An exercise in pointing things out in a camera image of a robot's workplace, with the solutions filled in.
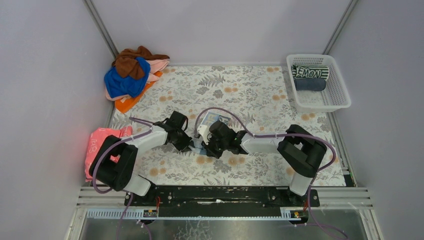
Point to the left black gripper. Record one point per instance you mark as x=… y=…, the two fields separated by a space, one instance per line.
x=182 y=139

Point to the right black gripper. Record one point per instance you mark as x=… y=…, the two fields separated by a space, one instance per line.
x=211 y=145

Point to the orange blue rabbit towel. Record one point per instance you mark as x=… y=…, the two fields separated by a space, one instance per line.
x=198 y=146

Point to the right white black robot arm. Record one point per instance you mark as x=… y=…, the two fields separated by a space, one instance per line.
x=301 y=150

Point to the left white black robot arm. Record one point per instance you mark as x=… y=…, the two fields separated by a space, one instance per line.
x=113 y=166

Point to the floral table mat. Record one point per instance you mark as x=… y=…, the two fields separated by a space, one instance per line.
x=256 y=97

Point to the light pink towel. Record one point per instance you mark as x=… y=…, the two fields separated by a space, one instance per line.
x=156 y=65

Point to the pink patterned towel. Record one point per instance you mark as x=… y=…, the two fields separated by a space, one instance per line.
x=95 y=142

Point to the brown towel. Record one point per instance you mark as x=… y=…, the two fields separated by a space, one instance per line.
x=127 y=65

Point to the striped lemon rolled towel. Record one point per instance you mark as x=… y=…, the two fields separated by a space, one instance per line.
x=308 y=71

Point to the dark blue rolled towel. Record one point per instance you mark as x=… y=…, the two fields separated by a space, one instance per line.
x=310 y=84

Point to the white plastic basket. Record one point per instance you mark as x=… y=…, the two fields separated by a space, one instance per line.
x=334 y=97

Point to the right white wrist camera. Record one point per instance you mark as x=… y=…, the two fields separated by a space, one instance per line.
x=204 y=131

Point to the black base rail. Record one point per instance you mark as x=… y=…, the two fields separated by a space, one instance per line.
x=222 y=201

